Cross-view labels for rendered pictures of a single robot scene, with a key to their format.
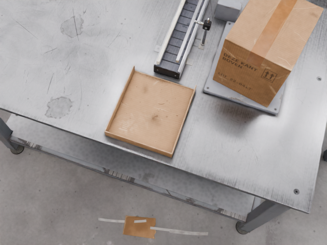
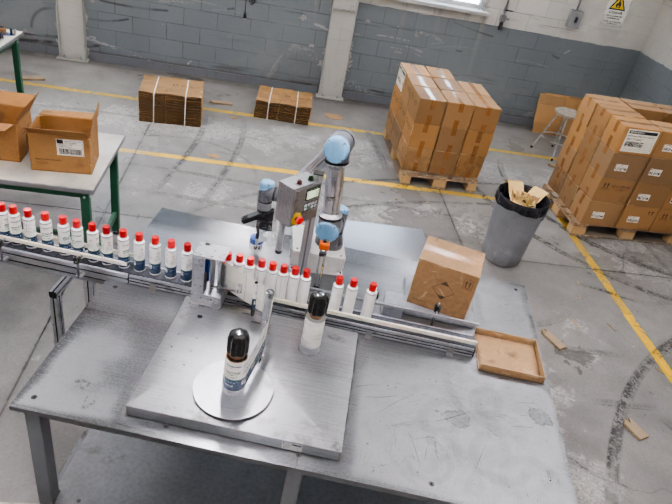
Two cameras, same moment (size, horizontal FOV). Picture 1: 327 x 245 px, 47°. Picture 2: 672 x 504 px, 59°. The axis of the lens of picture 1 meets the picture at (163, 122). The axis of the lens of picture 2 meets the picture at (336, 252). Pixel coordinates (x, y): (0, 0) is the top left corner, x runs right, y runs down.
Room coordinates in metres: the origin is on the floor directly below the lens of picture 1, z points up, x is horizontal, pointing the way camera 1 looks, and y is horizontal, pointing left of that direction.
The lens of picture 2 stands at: (2.00, 1.98, 2.66)
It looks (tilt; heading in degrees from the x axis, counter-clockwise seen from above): 33 degrees down; 257
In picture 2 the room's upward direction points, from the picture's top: 12 degrees clockwise
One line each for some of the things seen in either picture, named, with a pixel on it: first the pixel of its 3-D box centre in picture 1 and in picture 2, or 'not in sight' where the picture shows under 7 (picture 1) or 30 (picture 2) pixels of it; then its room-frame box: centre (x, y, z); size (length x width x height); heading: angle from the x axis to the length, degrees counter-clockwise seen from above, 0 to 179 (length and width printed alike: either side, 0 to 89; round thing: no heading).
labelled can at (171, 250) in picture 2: not in sight; (171, 258); (2.21, -0.34, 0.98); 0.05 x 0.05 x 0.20
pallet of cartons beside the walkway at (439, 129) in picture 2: not in sight; (436, 125); (-0.17, -3.86, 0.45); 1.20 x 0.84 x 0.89; 88
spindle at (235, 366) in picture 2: not in sight; (236, 361); (1.90, 0.35, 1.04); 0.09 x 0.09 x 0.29
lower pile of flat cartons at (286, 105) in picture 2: not in sight; (283, 104); (1.38, -4.80, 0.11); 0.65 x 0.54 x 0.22; 174
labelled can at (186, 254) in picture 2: not in sight; (186, 262); (2.14, -0.32, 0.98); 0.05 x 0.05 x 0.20
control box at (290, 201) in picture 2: not in sight; (298, 199); (1.68, -0.30, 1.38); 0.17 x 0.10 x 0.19; 41
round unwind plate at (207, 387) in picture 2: not in sight; (233, 388); (1.90, 0.35, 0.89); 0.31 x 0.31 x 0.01
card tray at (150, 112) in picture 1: (152, 109); (508, 354); (0.62, 0.05, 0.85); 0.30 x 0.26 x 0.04; 166
